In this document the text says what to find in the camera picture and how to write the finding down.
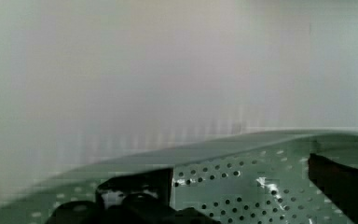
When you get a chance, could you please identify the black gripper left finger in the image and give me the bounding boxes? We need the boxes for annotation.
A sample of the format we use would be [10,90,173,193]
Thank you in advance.
[45,168,221,224]

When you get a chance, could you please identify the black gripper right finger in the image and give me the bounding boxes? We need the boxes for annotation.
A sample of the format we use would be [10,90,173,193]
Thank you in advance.
[308,153,358,224]

